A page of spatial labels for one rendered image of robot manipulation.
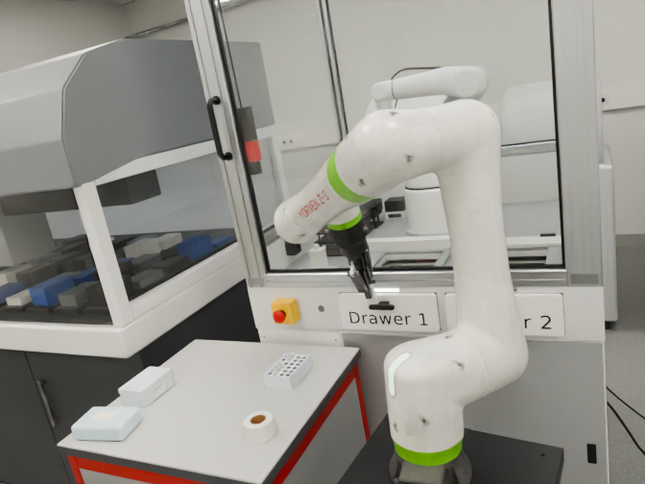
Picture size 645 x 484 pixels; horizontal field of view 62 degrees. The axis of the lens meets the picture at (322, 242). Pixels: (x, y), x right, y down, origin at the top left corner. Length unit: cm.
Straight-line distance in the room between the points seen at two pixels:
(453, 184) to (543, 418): 86
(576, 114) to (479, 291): 53
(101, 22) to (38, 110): 465
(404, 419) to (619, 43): 380
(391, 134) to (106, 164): 114
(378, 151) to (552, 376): 92
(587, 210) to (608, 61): 315
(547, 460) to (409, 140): 64
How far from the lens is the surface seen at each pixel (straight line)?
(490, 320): 99
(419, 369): 91
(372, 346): 163
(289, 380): 147
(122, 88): 189
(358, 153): 85
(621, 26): 447
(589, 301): 146
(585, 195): 137
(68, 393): 229
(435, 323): 151
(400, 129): 84
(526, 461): 112
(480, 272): 97
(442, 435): 97
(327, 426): 149
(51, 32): 602
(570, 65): 133
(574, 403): 159
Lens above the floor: 149
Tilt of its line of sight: 15 degrees down
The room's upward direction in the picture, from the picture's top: 10 degrees counter-clockwise
